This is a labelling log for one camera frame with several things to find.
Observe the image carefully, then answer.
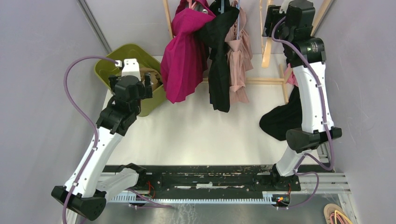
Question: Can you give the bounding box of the pink cloth on pile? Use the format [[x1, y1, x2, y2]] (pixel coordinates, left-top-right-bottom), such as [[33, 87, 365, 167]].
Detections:
[[283, 63, 298, 87]]

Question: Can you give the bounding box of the beige wooden hanger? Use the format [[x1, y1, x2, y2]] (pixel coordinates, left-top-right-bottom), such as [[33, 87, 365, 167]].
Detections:
[[259, 0, 273, 68]]

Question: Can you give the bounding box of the hangers bundle in corner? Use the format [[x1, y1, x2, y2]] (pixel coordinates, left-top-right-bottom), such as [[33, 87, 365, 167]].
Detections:
[[324, 203, 353, 224]]

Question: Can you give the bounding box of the light blue hanger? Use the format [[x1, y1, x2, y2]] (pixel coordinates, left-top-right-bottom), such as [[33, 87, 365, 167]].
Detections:
[[217, 0, 240, 41]]

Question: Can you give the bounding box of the black hanging garment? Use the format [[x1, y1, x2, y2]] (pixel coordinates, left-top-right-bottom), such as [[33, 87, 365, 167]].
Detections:
[[197, 0, 239, 112]]

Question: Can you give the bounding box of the black garment pile with flower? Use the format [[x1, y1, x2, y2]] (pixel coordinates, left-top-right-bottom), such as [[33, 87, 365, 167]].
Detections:
[[259, 86, 303, 141]]

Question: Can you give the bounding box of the brown skirt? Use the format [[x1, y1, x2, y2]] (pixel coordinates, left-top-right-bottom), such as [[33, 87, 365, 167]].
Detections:
[[139, 64, 163, 91]]

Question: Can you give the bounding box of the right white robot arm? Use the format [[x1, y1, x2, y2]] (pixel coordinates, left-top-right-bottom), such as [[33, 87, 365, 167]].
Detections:
[[262, 0, 342, 190]]

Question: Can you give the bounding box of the olive green plastic basket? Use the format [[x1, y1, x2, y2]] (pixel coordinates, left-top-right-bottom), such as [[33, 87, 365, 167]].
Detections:
[[94, 43, 166, 117]]

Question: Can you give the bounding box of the pink hanger hook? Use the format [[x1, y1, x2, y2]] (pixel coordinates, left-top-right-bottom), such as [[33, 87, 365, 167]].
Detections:
[[187, 0, 197, 10]]

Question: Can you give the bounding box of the grey toothed cable rail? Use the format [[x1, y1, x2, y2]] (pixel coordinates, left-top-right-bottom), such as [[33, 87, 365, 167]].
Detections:
[[110, 191, 276, 205]]

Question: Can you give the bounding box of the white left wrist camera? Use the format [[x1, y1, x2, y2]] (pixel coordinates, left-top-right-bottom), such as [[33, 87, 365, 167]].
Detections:
[[121, 58, 141, 80]]

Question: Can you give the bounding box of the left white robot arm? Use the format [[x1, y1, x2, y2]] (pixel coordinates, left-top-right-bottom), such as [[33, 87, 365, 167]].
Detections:
[[51, 72, 153, 221]]

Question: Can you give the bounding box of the grey wall conduit strip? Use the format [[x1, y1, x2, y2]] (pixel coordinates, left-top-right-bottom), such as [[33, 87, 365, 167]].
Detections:
[[77, 0, 112, 54]]

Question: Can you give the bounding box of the wooden clothes rack frame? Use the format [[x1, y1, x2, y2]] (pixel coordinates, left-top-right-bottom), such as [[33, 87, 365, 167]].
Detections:
[[163, 0, 333, 103]]

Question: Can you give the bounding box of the magenta skirt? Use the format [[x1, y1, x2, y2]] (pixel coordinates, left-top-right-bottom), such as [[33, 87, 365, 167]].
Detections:
[[161, 0, 215, 104]]

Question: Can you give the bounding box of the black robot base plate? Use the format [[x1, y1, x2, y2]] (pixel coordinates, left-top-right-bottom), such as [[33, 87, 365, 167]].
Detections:
[[127, 164, 301, 200]]

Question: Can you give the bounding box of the light pink hanging dress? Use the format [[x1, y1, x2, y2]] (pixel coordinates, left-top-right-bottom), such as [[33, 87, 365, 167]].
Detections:
[[225, 7, 253, 104]]

